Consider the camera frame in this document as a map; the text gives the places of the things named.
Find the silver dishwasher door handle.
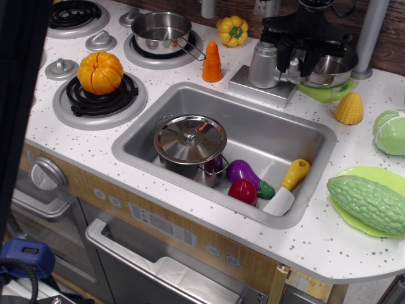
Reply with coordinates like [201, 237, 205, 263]
[85, 218, 268, 304]

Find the silver faucet lever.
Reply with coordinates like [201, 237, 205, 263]
[273, 57, 303, 84]

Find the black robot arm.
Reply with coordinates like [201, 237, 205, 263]
[260, 1, 352, 77]

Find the blue clamp with cable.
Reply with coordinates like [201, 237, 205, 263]
[1, 238, 56, 303]

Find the light green plate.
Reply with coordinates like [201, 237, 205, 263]
[330, 166, 404, 238]

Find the silver stove knob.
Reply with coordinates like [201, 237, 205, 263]
[45, 58, 78, 81]
[119, 8, 142, 28]
[85, 30, 117, 52]

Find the yellow handled toy knife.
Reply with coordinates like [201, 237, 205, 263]
[263, 159, 311, 217]

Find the grey support pole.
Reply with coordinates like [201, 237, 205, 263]
[201, 0, 216, 19]
[351, 0, 390, 80]

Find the silver oven dial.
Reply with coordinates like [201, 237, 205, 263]
[30, 156, 68, 191]

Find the silver stove knob front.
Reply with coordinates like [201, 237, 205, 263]
[45, 58, 78, 81]

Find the silver sink basin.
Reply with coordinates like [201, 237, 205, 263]
[111, 81, 337, 229]

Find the orange toy carrot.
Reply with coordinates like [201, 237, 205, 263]
[202, 41, 222, 82]

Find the silver oven door handle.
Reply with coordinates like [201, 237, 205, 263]
[12, 189, 78, 223]

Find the yellow toy bell pepper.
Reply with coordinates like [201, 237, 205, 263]
[216, 15, 249, 48]

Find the silver stove knob middle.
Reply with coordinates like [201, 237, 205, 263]
[85, 30, 117, 52]

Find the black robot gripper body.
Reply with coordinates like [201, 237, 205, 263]
[260, 8, 352, 57]

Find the yellow toy corn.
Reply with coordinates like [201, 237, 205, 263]
[334, 92, 363, 125]

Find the green toy cabbage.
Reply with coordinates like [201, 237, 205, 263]
[373, 110, 404, 156]

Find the green toy bitter gourd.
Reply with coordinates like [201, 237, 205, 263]
[327, 175, 404, 235]

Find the silver stove knob back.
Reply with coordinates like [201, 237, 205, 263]
[119, 8, 142, 28]

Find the light green trivet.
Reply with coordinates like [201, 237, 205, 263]
[297, 77, 355, 103]

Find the silver toy faucet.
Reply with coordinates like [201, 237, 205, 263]
[228, 41, 296, 109]

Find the purple toy eggplant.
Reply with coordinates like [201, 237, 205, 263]
[226, 160, 276, 200]

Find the back left stove burner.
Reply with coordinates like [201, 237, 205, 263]
[47, 1, 109, 39]

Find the orange toy pumpkin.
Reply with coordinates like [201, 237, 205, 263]
[77, 51, 124, 96]

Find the dark foreground post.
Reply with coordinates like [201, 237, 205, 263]
[1, 1, 53, 234]

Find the front black stove burner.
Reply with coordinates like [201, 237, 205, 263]
[53, 73, 147, 130]

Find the steel pan behind faucet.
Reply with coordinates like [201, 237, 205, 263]
[301, 46, 358, 88]

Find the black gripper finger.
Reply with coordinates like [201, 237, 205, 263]
[277, 41, 293, 72]
[300, 48, 323, 77]

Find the steel pot with lid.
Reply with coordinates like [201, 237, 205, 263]
[153, 114, 229, 187]

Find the small steel saucepan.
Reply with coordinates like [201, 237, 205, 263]
[131, 12, 206, 61]

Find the red toy tomato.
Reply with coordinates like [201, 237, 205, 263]
[228, 179, 258, 206]

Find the back right stove burner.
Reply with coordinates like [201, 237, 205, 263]
[123, 30, 205, 70]

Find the grey support pole left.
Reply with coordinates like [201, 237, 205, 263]
[201, 0, 216, 19]

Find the grey support pole right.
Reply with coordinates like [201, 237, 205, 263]
[351, 0, 390, 80]

